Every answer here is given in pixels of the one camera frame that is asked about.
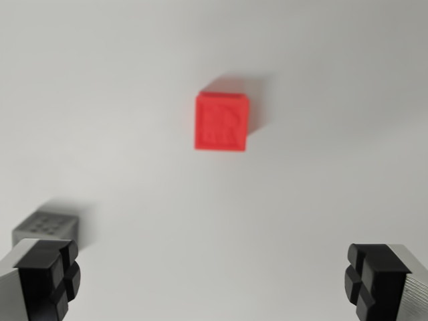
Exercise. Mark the gripper left finger with silver black pad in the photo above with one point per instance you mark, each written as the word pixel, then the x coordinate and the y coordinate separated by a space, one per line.
pixel 43 277

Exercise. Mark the gripper right finger with silver black pad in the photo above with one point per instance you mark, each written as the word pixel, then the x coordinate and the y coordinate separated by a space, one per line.
pixel 384 277

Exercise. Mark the red embossed cube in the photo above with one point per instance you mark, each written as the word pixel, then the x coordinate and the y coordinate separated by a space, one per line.
pixel 220 123

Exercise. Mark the grey embossed cube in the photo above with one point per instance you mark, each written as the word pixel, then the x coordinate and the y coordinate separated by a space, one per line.
pixel 50 225

